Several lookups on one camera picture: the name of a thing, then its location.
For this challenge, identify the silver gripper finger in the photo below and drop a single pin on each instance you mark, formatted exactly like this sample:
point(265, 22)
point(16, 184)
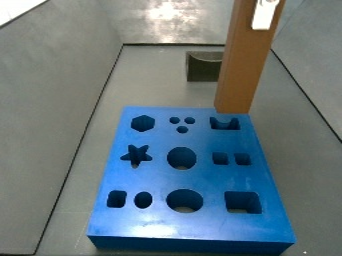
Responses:
point(264, 14)

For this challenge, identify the blue foam shape board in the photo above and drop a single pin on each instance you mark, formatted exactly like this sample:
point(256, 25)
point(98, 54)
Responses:
point(187, 186)

